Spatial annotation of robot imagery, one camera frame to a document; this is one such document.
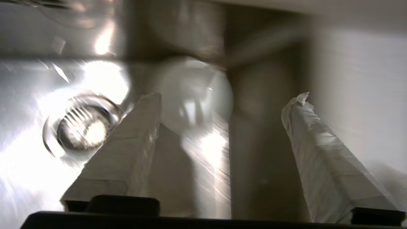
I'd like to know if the round metal drain strainer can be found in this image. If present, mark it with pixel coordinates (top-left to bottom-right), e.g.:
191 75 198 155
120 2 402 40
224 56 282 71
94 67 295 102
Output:
42 92 126 158

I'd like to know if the white bowl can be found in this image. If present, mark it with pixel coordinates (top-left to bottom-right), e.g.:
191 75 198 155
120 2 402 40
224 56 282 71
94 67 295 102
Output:
161 57 235 137

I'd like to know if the stainless steel sink basin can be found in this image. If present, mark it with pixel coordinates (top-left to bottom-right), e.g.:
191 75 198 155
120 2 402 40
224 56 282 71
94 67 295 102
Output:
0 0 407 223

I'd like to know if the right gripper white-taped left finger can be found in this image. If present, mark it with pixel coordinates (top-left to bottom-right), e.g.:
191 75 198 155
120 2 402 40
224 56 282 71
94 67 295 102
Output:
60 92 162 217

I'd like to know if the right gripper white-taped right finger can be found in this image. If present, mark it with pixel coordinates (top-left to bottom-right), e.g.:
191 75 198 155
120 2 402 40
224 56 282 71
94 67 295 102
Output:
281 92 407 226

